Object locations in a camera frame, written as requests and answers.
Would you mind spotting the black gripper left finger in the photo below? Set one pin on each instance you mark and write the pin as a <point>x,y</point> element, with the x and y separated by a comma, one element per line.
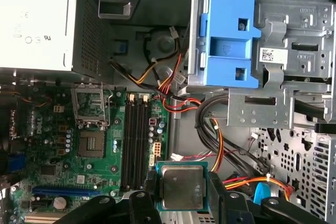
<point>139,208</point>

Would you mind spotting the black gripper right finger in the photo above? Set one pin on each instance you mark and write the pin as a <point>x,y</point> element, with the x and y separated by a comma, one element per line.
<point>233,208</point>

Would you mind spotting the silver green CPU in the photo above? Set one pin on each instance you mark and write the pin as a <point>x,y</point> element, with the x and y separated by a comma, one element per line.
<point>182,186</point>

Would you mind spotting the CPU socket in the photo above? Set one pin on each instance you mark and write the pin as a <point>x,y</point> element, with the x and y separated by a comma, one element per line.
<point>92,144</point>

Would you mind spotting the green motherboard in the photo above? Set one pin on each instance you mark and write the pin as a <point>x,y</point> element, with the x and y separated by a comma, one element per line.
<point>105,161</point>

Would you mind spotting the perforated metal disk cage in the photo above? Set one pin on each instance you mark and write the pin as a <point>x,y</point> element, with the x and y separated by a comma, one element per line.
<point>286,140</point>

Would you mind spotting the white expansion slot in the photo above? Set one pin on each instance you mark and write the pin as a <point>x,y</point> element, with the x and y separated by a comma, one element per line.
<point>44,217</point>

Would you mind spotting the cream four pin connector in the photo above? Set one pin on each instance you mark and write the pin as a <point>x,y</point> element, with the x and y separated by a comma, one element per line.
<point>58,108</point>

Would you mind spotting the blue VGA port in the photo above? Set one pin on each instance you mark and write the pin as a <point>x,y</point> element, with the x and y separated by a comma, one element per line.
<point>17,165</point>

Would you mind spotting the blue release tab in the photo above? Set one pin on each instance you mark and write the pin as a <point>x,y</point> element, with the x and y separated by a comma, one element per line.
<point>123,47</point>

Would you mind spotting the metal drive cage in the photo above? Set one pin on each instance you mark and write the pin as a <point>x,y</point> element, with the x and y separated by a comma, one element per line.
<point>273,32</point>

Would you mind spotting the blue drive latch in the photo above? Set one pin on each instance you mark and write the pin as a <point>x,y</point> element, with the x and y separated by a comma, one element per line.
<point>228,24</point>

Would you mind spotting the grey power supply unit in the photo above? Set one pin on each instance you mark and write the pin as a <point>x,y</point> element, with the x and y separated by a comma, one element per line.
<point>39,24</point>

